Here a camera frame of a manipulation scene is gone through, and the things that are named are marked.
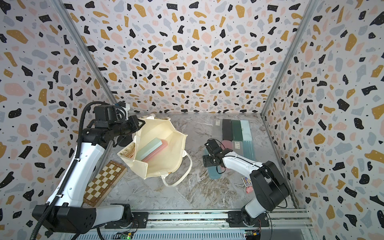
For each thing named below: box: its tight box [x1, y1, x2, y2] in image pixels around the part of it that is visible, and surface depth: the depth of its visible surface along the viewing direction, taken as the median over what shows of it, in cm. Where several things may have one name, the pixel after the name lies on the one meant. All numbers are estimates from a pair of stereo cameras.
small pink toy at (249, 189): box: [245, 186, 254, 194], surface depth 84 cm
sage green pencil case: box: [135, 137, 163, 161], surface depth 95 cm
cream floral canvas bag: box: [117, 116, 193, 187], surface depth 89 cm
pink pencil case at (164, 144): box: [141, 139, 169, 163], surface depth 94 cm
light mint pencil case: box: [240, 120, 252, 141], surface depth 112 cm
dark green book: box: [231, 120, 243, 142], surface depth 112 cm
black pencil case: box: [222, 119, 233, 142], surface depth 115 cm
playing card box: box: [241, 176, 253, 188], surface depth 87 cm
